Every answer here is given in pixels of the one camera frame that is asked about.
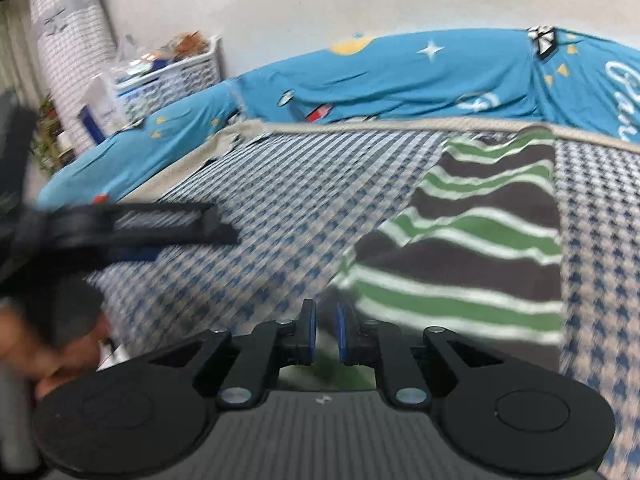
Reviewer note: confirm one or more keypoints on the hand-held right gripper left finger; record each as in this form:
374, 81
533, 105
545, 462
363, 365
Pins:
310, 327

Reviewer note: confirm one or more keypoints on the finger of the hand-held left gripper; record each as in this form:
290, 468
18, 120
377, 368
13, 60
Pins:
165, 225
130, 255

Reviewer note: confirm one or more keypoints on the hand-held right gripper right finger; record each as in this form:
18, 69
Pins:
341, 332

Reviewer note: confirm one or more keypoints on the green grey striped shirt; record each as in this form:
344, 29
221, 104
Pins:
475, 250

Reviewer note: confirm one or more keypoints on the person's left hand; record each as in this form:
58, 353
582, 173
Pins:
65, 360

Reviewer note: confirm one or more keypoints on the green potted plant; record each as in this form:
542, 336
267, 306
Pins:
47, 135

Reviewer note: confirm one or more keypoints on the blue beige houndstooth mat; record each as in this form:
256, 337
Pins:
300, 185

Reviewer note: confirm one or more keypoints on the white perforated plastic basket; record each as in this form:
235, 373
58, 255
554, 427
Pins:
175, 82

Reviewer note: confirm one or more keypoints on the pile of assorted packets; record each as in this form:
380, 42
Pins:
170, 50

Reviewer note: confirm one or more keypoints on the pale window curtain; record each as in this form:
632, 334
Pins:
15, 50

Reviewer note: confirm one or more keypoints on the grey checkered cloth cover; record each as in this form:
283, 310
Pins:
70, 35

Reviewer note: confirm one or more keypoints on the blue printed bedsheet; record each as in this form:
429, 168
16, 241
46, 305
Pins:
400, 80

